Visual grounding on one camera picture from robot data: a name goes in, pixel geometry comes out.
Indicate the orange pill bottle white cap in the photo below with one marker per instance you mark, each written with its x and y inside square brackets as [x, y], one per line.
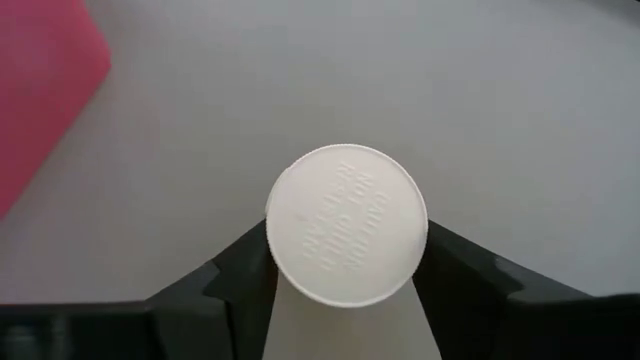
[345, 225]

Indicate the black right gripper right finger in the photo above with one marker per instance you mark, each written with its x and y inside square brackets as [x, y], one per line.
[500, 325]

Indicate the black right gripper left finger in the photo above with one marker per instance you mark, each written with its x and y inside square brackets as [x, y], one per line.
[200, 325]

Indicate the pink translucent plastic bin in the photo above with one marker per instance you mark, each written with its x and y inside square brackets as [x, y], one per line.
[40, 75]

